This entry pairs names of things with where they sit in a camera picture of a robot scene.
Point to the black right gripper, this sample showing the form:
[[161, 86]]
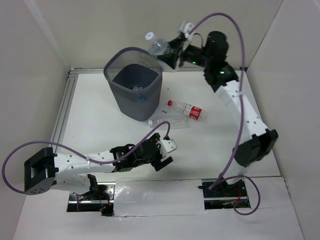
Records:
[[170, 58]]

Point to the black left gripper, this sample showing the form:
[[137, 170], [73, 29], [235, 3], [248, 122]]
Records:
[[158, 153]]

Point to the green blue label bottle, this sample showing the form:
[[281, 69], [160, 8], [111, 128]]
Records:
[[158, 46]]

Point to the clear bottle blue-white cap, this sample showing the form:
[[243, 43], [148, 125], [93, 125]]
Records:
[[176, 121]]

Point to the red label red cap bottle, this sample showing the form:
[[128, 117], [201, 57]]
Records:
[[188, 110]]

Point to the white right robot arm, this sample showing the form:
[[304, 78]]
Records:
[[255, 140]]

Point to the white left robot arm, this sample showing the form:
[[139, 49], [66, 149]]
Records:
[[47, 170]]

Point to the grey mesh waste bin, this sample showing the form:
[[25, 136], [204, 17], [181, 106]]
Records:
[[130, 67]]

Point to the silver reflective tape sheet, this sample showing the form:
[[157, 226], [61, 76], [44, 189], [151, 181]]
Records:
[[158, 198]]

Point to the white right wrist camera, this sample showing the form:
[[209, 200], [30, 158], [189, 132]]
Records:
[[185, 30]]

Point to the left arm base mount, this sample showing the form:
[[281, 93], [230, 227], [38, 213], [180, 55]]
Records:
[[98, 198]]

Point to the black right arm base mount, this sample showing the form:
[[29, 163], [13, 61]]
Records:
[[223, 191]]

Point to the aluminium frame rail back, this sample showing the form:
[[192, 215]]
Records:
[[76, 71]]

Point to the aluminium frame rail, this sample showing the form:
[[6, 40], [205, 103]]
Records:
[[61, 122], [76, 71]]

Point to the aluminium frame rail left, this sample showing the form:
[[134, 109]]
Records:
[[61, 122]]

